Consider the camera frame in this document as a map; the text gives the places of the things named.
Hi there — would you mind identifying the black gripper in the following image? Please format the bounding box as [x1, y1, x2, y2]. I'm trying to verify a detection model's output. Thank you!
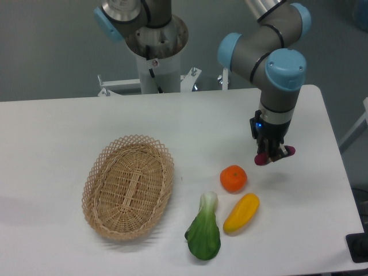
[250, 110, 290, 162]

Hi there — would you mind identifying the purple sweet potato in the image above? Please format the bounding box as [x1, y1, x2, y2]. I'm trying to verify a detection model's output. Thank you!
[254, 145, 296, 166]

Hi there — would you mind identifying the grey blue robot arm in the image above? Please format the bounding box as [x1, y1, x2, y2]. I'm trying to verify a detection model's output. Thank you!
[94, 1, 311, 166]

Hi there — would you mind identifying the orange tangerine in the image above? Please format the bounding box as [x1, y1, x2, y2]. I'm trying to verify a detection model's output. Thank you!
[220, 165, 248, 193]

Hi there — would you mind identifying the yellow mango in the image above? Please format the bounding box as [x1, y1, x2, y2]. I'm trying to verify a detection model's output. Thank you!
[223, 193, 260, 234]

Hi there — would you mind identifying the green bok choy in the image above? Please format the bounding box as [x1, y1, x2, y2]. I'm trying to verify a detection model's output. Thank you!
[185, 191, 221, 260]

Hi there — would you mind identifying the black device at table edge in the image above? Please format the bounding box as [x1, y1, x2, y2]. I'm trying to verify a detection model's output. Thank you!
[346, 232, 367, 263]

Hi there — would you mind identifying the woven wicker basket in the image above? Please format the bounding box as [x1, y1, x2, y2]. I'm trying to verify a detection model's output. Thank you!
[82, 135, 174, 241]

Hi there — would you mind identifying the white frame at right edge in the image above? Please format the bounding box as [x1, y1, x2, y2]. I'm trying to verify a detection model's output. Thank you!
[338, 98, 367, 154]

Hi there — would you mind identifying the white metal base frame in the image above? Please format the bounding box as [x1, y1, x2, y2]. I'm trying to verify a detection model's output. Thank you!
[97, 67, 231, 97]

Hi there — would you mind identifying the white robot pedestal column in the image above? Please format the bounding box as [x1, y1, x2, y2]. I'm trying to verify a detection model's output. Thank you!
[124, 16, 190, 94]

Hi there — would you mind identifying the black cable on pedestal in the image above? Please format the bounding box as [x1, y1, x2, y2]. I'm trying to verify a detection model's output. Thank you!
[144, 45, 164, 94]

